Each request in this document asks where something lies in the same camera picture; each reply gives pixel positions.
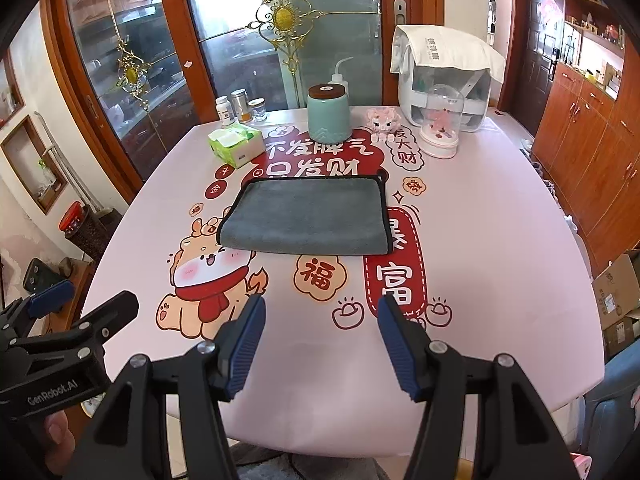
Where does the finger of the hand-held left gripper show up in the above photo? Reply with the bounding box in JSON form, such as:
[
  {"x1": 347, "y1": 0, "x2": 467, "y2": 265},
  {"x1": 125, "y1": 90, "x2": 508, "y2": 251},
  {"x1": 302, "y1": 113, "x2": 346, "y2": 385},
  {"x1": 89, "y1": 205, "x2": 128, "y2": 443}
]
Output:
[
  {"x1": 0, "y1": 279, "x2": 77, "y2": 341},
  {"x1": 10, "y1": 290, "x2": 141, "y2": 348}
]

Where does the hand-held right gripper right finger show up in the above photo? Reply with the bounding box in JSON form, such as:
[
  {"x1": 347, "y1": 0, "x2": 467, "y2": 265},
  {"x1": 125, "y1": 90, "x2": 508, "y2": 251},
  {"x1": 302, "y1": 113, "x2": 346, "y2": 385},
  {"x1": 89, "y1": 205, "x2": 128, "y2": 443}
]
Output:
[{"x1": 377, "y1": 294, "x2": 571, "y2": 480}]

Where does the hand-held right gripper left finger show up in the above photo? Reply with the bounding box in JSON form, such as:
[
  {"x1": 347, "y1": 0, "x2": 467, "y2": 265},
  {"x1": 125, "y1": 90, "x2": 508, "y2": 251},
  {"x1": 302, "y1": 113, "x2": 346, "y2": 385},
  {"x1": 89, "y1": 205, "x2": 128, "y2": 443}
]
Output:
[{"x1": 75, "y1": 294, "x2": 267, "y2": 480}]

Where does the grey towel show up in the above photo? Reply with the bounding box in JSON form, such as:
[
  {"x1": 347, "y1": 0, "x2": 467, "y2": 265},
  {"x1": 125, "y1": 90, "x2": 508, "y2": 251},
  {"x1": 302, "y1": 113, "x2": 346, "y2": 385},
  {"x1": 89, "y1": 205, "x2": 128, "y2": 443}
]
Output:
[{"x1": 216, "y1": 174, "x2": 394, "y2": 257}]

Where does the person's left hand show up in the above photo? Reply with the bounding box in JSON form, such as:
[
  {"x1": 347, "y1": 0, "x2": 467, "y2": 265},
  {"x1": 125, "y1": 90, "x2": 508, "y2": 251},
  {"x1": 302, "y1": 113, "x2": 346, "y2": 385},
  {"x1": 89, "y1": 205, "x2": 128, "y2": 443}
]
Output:
[{"x1": 30, "y1": 407, "x2": 77, "y2": 480}]

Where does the dark woven basket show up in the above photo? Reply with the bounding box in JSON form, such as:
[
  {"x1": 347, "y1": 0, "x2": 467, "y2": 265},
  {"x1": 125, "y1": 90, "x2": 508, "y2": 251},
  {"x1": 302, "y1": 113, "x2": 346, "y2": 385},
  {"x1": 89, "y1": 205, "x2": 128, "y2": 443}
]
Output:
[{"x1": 64, "y1": 205, "x2": 123, "y2": 262}]

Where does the red lidded container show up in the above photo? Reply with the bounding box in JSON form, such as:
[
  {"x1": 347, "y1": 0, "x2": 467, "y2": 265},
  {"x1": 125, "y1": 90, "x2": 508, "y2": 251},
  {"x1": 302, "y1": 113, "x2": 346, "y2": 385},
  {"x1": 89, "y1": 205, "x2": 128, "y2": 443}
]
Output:
[{"x1": 58, "y1": 201, "x2": 84, "y2": 235}]

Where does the pink printed tablecloth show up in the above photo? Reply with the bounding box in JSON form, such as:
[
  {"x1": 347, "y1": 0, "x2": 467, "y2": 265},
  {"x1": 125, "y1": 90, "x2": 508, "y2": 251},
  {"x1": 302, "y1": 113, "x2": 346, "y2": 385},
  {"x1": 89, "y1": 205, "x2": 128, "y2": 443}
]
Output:
[{"x1": 80, "y1": 104, "x2": 607, "y2": 456}]

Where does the green tissue box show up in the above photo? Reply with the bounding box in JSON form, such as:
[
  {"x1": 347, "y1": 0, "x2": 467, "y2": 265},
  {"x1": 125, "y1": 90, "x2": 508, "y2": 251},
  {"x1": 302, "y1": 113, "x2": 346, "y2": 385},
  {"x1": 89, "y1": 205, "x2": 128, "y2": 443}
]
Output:
[{"x1": 207, "y1": 126, "x2": 266, "y2": 170}]

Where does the cardboard box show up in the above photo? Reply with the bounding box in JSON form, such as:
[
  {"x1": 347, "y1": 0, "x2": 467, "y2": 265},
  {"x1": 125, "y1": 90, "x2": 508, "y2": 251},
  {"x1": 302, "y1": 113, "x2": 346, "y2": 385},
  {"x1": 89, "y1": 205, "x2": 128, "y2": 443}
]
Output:
[{"x1": 591, "y1": 254, "x2": 640, "y2": 358}]

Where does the pink toy figure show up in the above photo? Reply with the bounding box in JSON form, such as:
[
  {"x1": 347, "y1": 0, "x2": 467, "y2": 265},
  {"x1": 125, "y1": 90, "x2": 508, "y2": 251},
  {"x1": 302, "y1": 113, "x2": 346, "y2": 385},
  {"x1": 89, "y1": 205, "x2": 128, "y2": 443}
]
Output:
[{"x1": 367, "y1": 106, "x2": 404, "y2": 143}]

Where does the glass dome ornament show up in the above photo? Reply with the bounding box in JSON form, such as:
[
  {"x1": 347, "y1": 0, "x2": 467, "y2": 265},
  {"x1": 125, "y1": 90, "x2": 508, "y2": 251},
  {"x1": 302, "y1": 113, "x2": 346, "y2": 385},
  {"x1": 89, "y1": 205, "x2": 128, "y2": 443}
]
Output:
[{"x1": 418, "y1": 84, "x2": 467, "y2": 159}]

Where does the white pill bottle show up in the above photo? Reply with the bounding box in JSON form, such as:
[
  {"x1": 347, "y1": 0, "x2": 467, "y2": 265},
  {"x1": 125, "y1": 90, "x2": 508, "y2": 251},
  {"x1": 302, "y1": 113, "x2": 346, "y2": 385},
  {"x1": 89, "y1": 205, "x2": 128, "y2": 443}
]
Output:
[{"x1": 216, "y1": 96, "x2": 237, "y2": 126}]

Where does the metal lidded jar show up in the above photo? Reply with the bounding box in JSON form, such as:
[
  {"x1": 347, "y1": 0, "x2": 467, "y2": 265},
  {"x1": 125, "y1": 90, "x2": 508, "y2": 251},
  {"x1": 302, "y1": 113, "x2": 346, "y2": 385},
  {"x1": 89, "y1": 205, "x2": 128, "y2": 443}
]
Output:
[{"x1": 230, "y1": 89, "x2": 252, "y2": 123}]

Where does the teal ceramic jar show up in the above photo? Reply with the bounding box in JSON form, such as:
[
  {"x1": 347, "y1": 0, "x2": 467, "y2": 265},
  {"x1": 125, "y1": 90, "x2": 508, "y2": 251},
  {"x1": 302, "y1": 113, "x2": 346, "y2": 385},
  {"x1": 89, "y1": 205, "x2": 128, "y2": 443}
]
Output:
[{"x1": 306, "y1": 83, "x2": 349, "y2": 144}]

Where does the white appliance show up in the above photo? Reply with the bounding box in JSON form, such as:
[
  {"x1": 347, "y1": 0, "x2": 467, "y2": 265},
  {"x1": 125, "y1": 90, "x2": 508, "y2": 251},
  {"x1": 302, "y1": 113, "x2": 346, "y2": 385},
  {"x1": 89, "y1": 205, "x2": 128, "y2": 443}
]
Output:
[{"x1": 396, "y1": 57, "x2": 490, "y2": 133}]

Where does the white squeeze bottle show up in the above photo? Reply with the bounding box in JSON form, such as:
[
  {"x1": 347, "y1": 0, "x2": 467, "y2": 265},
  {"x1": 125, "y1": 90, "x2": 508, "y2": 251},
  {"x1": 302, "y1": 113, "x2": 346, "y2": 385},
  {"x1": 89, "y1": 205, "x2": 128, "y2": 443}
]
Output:
[{"x1": 329, "y1": 57, "x2": 355, "y2": 87}]

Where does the glass sliding door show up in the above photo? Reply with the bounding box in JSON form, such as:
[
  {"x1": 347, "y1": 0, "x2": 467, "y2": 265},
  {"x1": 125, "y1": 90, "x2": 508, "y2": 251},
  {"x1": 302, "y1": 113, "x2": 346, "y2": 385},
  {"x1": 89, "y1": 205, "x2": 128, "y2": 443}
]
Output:
[{"x1": 40, "y1": 0, "x2": 446, "y2": 201}]

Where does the wooden cabinet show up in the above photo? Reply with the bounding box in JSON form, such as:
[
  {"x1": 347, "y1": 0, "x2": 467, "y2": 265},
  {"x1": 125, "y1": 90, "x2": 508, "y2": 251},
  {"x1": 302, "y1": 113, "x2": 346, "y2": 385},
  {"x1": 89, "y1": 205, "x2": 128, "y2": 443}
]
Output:
[{"x1": 530, "y1": 0, "x2": 640, "y2": 278}]

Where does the white cloth cover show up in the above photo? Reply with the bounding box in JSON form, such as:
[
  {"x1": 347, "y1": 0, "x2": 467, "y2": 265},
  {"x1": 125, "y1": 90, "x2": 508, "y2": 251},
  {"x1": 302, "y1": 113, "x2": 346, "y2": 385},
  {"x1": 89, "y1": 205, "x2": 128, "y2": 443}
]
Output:
[{"x1": 390, "y1": 24, "x2": 507, "y2": 87}]

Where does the dark wooden door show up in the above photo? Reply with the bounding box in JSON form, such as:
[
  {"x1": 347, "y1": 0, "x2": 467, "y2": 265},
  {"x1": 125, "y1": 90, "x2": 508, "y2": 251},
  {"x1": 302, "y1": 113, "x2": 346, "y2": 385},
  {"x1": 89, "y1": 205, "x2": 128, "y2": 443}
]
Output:
[{"x1": 510, "y1": 0, "x2": 564, "y2": 137}]

